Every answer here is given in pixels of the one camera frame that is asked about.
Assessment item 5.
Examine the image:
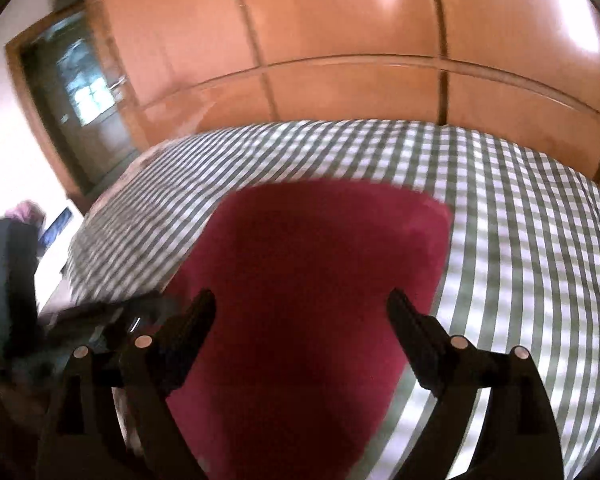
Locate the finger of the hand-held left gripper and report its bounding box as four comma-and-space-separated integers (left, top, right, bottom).
42, 294, 167, 343

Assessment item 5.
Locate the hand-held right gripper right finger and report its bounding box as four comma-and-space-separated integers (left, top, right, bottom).
386, 288, 566, 480

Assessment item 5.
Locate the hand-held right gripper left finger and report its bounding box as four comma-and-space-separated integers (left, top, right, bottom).
36, 288, 217, 480

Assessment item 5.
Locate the maroon shirt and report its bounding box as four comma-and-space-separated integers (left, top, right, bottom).
162, 180, 456, 480

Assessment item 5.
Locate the person's left hand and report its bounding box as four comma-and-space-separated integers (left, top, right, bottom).
7, 200, 47, 227

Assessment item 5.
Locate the green white checked blanket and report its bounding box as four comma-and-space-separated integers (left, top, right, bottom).
62, 119, 600, 480

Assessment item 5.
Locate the dark wooden glass door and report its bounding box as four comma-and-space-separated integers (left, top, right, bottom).
5, 2, 142, 202

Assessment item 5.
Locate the wooden wardrobe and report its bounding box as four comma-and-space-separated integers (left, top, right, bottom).
50, 0, 600, 186

